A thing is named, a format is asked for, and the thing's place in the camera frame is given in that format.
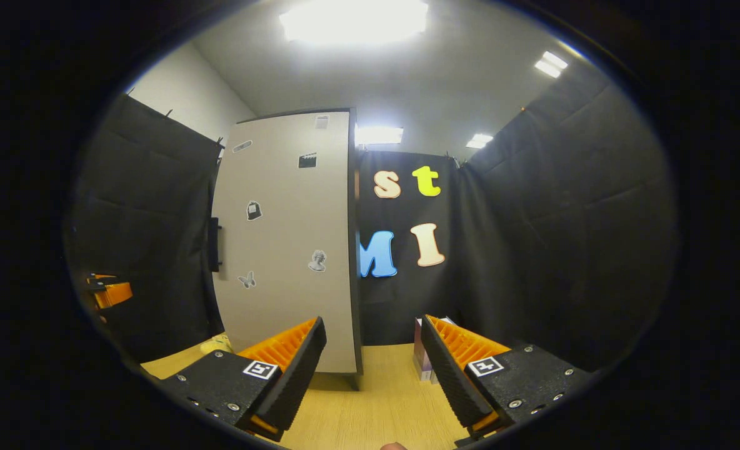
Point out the light grey cabinet door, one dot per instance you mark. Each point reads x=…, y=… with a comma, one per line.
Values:
x=282, y=312

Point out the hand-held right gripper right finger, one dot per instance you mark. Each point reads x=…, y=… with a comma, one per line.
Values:
x=448, y=375

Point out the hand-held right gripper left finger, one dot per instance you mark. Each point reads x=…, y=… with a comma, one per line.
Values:
x=301, y=375

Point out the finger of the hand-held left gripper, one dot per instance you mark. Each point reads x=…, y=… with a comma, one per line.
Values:
x=104, y=277
x=115, y=295

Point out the black backdrop cloth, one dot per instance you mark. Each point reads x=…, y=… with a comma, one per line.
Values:
x=564, y=219

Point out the cream plush toy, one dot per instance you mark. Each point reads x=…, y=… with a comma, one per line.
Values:
x=217, y=345

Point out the white spine book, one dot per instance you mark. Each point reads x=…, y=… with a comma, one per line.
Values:
x=427, y=374

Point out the large ceiling light panel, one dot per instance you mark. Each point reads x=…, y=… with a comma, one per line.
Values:
x=354, y=19

